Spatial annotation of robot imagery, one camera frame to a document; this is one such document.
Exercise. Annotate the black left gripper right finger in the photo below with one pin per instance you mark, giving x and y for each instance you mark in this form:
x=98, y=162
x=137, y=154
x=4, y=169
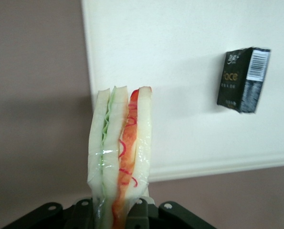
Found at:
x=139, y=214

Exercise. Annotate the small black barcode box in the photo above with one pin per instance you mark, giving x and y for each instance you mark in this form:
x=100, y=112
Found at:
x=234, y=81

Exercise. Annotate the cream plastic tray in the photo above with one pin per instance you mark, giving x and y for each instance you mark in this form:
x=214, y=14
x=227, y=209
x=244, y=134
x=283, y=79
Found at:
x=180, y=35

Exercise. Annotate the triangle sandwich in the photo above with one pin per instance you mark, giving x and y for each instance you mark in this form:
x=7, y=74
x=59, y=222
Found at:
x=132, y=143

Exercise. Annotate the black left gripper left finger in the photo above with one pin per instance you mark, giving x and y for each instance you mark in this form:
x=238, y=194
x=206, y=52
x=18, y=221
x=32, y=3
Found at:
x=83, y=214

